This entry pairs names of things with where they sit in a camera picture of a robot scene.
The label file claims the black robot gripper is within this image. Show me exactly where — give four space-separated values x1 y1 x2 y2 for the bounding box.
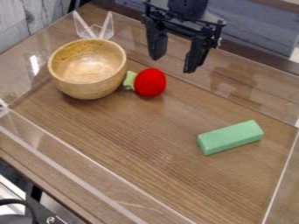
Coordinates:
141 0 226 74

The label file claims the green foam block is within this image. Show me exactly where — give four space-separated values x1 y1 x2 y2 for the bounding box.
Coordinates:
197 120 264 156

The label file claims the brown wooden bowl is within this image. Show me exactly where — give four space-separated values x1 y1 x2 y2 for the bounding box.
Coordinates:
47 38 126 100

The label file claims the red knitted strawberry toy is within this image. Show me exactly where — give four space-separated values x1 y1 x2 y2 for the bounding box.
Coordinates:
122 68 166 97

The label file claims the black metal clamp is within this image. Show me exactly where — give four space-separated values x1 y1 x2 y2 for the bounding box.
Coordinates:
25 185 80 224

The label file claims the clear acrylic corner bracket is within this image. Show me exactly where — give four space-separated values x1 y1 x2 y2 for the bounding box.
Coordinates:
72 11 114 39

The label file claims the clear acrylic tray wall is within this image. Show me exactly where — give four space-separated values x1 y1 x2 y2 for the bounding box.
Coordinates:
0 100 194 224

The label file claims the black cable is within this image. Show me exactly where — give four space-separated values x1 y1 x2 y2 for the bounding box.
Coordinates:
0 199 33 224

